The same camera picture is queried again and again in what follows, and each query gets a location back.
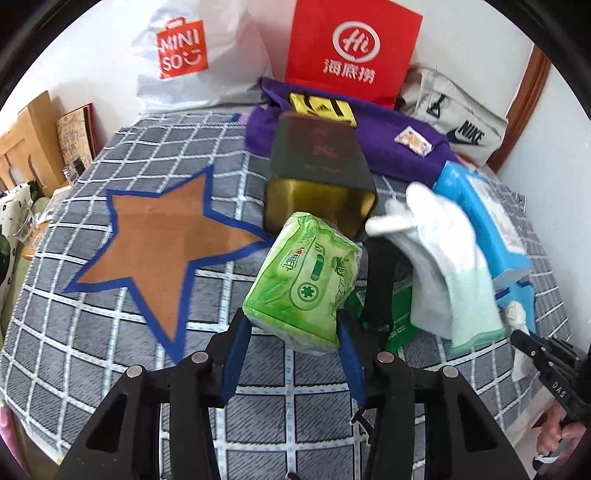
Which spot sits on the green tissue pack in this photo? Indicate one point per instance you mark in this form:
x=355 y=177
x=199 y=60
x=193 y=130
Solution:
x=304 y=277

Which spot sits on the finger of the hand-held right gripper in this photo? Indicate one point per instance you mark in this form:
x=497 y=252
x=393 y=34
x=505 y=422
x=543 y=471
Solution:
x=526 y=344

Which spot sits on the purple towel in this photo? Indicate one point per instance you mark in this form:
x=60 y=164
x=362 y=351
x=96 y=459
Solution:
x=392 y=120

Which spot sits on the white glove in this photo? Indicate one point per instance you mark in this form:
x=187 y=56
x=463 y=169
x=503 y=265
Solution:
x=438 y=240

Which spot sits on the clear plastic bag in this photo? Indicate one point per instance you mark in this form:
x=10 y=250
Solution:
x=516 y=316

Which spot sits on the blue wet wipes pack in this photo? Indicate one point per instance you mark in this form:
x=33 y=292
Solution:
x=489 y=207

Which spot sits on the red-edged book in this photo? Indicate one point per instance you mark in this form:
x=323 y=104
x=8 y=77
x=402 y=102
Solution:
x=78 y=134

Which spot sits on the white plastic shopping bag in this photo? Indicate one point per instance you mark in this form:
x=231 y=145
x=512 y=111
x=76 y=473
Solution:
x=221 y=55

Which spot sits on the brown wooden door frame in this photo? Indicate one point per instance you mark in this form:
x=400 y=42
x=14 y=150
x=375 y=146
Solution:
x=526 y=101

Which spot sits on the red paper bag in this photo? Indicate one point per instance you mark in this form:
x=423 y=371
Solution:
x=351 y=46

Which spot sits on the green packet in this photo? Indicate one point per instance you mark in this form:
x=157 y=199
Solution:
x=400 y=318

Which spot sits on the wooden chair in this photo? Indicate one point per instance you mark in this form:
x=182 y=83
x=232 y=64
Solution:
x=27 y=138

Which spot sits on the yellow and black pouch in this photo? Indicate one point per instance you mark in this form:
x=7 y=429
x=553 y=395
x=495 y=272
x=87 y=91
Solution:
x=323 y=107

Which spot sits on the white dotted cloth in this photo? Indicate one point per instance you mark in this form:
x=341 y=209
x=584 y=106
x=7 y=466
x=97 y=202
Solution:
x=11 y=221

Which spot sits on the black and gold tin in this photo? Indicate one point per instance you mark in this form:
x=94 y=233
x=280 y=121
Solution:
x=318 y=152

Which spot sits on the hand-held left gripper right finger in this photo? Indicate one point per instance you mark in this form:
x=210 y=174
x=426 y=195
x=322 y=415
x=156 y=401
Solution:
x=351 y=362

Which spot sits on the small patterned packet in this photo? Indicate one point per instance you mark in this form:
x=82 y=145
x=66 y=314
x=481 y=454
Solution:
x=414 y=141

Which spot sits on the grey plaid star blanket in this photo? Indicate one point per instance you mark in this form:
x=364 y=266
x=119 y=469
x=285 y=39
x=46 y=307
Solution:
x=152 y=240

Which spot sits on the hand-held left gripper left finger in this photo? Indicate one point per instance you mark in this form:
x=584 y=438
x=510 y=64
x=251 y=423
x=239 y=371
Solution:
x=233 y=353

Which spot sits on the person's right hand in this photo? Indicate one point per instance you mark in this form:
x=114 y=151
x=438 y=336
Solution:
x=561 y=436

